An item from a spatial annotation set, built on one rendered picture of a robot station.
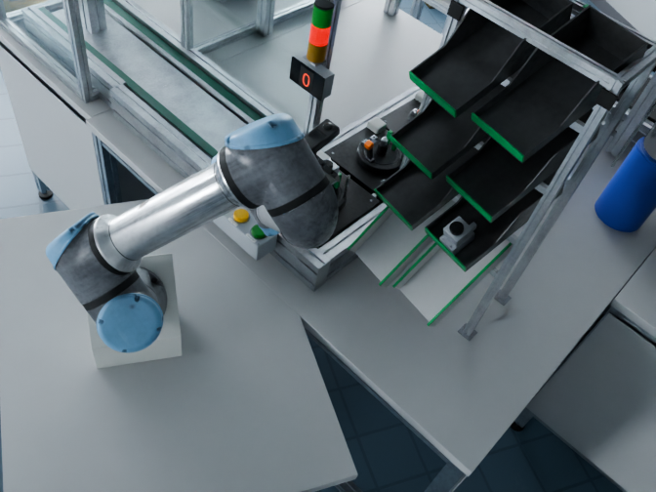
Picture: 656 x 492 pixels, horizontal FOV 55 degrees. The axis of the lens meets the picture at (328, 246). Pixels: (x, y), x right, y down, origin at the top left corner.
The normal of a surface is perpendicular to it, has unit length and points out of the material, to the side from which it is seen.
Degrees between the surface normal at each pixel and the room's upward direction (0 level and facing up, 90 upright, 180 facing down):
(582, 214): 0
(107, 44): 0
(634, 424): 90
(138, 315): 54
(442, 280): 45
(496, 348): 0
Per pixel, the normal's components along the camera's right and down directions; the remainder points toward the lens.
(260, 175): -0.15, 0.45
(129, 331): 0.36, 0.24
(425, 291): -0.46, -0.18
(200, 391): 0.15, -0.63
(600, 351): -0.68, 0.49
